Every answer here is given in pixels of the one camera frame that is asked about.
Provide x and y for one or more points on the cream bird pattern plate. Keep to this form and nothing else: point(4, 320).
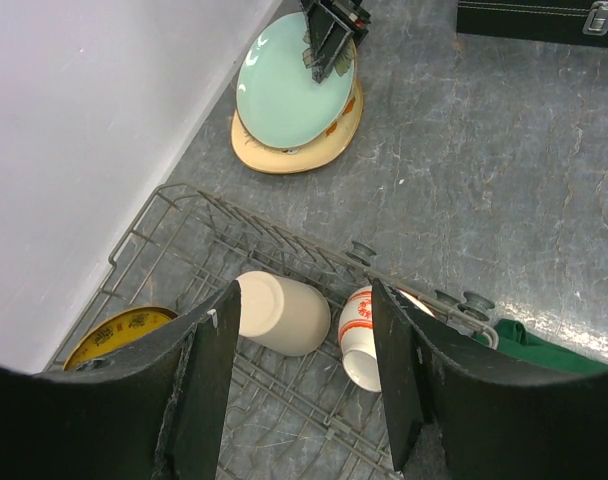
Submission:
point(321, 151)

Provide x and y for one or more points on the black glass lid box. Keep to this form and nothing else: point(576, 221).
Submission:
point(573, 22)

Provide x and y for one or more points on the beige cup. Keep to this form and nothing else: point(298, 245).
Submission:
point(281, 314)

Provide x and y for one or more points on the white red pattern bowl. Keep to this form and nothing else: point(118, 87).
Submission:
point(356, 341)

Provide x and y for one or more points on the mint green flower plate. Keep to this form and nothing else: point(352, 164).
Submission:
point(278, 101)

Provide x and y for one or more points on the yellow patterned small plate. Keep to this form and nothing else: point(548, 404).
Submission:
point(117, 331)

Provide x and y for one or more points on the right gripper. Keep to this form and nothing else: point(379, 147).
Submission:
point(331, 25)

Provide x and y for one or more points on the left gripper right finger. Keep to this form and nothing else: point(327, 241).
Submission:
point(499, 417)

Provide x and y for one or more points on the folded green cloth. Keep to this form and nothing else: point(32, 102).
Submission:
point(516, 341)

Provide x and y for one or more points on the grey wire dish rack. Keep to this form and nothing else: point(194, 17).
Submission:
point(287, 417)

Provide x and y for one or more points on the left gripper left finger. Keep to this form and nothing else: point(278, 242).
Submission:
point(152, 409)

